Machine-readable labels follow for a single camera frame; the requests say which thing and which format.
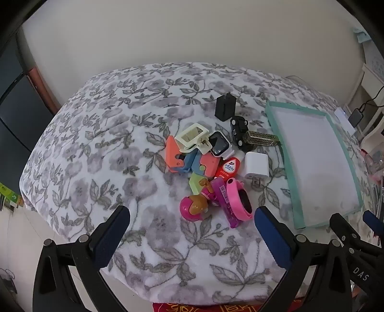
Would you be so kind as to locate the black toy car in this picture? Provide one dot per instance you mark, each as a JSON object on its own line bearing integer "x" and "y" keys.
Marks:
{"x": 238, "y": 132}

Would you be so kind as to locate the dark cabinet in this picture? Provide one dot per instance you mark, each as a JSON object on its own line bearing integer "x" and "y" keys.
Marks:
{"x": 12, "y": 90}

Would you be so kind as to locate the red-brown door frame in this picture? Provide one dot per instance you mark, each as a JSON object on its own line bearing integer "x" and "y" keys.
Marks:
{"x": 42, "y": 87}

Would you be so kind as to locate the black charger plug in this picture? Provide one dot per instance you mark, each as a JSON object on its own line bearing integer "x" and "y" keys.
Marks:
{"x": 223, "y": 108}

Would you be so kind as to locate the pink wristband watch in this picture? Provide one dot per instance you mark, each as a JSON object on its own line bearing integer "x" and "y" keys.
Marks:
{"x": 237, "y": 207}

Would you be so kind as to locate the green plastic piece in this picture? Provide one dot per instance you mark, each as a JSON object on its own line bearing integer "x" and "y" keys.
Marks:
{"x": 196, "y": 183}

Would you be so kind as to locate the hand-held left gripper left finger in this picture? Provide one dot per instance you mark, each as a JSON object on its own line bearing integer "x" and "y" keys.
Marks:
{"x": 111, "y": 237}

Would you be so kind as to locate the red glue bottle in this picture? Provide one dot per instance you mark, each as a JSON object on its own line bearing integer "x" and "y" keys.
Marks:
{"x": 228, "y": 168}

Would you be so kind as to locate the teal cloth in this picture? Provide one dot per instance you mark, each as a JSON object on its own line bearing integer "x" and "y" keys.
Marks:
{"x": 361, "y": 34}

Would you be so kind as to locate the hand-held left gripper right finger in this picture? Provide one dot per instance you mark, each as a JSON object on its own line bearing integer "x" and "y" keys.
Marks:
{"x": 271, "y": 237}

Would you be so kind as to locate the green books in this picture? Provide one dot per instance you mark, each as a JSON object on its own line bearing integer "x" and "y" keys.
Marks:
{"x": 9, "y": 196}

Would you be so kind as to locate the white charger plug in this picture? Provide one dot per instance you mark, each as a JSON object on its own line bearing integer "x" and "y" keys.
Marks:
{"x": 255, "y": 165}

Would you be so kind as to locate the red patterned cloth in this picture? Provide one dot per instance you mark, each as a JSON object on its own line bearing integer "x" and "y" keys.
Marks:
{"x": 207, "y": 307}

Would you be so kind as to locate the clear plastic bag pink trim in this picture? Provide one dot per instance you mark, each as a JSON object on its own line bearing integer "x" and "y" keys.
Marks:
{"x": 373, "y": 163}

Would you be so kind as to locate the white power device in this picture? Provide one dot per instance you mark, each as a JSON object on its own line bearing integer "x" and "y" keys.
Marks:
{"x": 343, "y": 118}

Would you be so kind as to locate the pink toy figure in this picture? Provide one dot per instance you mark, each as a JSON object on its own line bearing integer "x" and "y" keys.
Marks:
{"x": 187, "y": 210}

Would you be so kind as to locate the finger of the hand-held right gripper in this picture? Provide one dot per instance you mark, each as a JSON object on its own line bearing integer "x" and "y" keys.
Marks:
{"x": 373, "y": 223}
{"x": 342, "y": 228}

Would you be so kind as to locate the white tray green rim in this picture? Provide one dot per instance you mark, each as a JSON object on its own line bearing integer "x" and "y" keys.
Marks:
{"x": 312, "y": 168}

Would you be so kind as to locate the white smartwatch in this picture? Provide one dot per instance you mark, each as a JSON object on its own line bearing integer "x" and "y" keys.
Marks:
{"x": 219, "y": 144}

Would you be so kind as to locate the floral grey white blanket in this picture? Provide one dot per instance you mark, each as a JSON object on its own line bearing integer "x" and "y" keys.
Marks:
{"x": 120, "y": 168}

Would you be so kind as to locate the grey power adapter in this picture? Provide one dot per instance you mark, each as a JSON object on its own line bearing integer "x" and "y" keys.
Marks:
{"x": 356, "y": 117}

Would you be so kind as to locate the white shelf unit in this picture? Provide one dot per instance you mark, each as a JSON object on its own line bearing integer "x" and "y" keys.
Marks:
{"x": 372, "y": 72}

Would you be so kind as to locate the cream plastic clip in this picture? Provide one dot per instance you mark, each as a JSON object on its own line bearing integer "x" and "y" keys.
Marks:
{"x": 205, "y": 146}

